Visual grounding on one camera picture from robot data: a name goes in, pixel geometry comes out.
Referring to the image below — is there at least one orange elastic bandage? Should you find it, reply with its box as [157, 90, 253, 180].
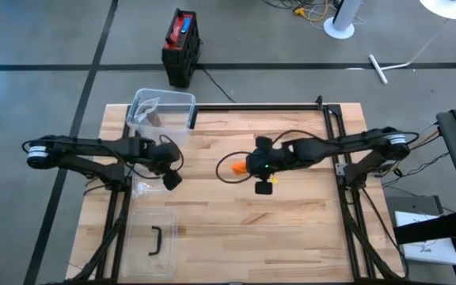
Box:
[230, 160, 249, 176]

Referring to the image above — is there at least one white pedestal stand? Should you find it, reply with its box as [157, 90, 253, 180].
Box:
[322, 0, 363, 40]

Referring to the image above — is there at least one clear lid with black handle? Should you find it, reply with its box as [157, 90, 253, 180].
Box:
[120, 207, 178, 278]

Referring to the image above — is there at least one black floor cable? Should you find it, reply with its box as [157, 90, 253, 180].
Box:
[196, 65, 237, 104]

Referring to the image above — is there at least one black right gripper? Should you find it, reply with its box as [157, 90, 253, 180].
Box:
[246, 136, 292, 196]

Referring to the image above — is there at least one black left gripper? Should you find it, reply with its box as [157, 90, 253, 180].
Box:
[150, 142, 184, 192]

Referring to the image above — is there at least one white paper sheet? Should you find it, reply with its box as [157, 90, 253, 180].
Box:
[393, 211, 456, 266]

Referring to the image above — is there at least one yellow floor cable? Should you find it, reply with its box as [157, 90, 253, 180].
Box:
[293, 0, 334, 23]

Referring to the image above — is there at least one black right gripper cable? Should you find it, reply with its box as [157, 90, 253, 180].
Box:
[215, 129, 324, 184]

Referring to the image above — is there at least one white round table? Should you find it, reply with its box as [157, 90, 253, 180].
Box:
[368, 0, 456, 86]

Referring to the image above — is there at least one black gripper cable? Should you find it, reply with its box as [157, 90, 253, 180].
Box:
[124, 134, 185, 180]
[215, 129, 324, 184]

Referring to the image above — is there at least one black and red battery box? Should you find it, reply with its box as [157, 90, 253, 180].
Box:
[161, 7, 202, 89]

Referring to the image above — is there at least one clear plastic bin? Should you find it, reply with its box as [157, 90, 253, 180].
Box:
[126, 87, 196, 144]

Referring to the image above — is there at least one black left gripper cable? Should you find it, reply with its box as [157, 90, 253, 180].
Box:
[124, 134, 185, 180]

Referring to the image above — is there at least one clear plastic bag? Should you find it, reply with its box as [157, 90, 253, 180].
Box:
[131, 165, 173, 200]
[135, 97, 164, 128]

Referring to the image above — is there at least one brown elastic bandage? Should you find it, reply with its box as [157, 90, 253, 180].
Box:
[145, 108, 163, 127]

